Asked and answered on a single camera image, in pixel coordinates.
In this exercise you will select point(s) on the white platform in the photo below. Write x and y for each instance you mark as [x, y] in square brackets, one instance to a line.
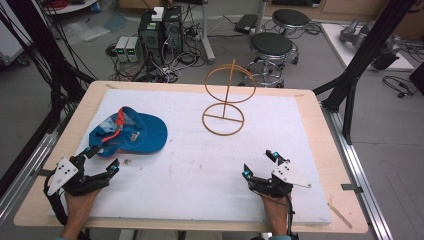
[336, 43]

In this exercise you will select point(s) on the grey bench power supply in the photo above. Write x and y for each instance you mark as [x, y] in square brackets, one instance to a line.
[121, 48]
[134, 49]

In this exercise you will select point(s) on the person's right hand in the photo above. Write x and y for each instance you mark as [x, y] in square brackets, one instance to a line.
[275, 208]

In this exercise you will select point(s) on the grey robot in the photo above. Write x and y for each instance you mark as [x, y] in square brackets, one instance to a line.
[370, 38]

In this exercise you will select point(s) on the thin wooden stick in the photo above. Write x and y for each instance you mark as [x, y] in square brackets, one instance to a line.
[340, 215]

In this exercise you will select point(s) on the person's left hand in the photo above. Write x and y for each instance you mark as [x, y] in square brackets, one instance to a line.
[80, 205]

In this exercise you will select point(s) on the flat black box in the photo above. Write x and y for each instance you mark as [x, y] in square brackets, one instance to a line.
[246, 23]

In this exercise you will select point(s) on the black round stool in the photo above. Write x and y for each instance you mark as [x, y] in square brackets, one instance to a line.
[270, 43]
[290, 17]

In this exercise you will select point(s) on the grey metal table leg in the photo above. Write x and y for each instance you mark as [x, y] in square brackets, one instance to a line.
[207, 36]

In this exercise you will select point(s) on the white foam mat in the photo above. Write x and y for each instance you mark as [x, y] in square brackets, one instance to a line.
[200, 163]

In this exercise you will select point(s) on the aluminium rail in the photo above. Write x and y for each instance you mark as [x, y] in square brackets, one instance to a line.
[358, 173]
[26, 173]

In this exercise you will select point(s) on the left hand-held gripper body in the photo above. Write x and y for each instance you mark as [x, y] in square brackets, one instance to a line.
[68, 181]

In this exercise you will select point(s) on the black tape strip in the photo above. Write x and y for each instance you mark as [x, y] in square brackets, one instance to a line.
[351, 188]

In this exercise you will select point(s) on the grey metal post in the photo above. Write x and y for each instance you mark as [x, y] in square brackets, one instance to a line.
[261, 15]

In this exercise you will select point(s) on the white box on tower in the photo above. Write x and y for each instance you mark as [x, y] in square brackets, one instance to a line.
[158, 13]

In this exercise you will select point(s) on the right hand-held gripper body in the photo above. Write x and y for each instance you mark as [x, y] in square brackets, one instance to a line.
[278, 182]

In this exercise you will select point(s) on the black computer tower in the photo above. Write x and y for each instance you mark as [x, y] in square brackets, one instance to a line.
[150, 36]
[173, 30]

